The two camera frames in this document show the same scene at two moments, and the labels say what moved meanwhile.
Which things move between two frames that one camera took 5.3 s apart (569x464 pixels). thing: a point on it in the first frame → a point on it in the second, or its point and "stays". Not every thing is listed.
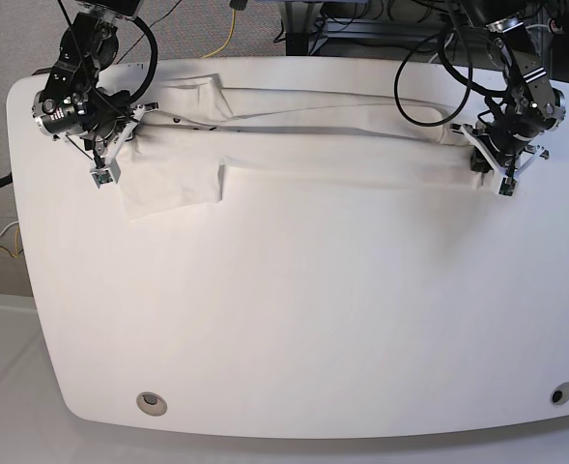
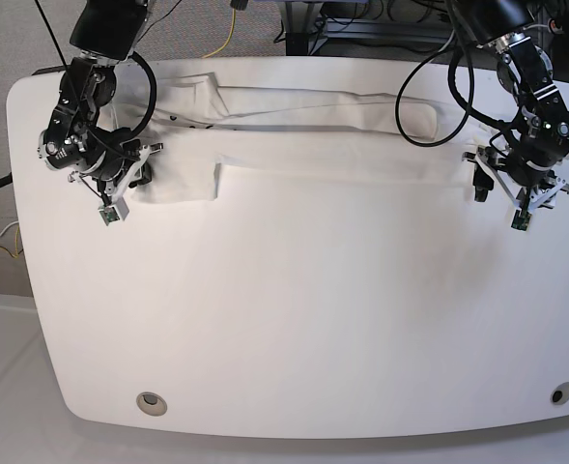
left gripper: [507, 147] → [527, 196]
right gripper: [107, 133] → [117, 158]
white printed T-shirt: [195, 132] stays
